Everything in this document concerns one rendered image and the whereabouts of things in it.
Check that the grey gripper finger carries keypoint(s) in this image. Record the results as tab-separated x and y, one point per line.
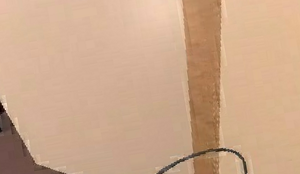
183	159

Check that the brown wooden door frame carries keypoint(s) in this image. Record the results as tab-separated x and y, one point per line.
205	65

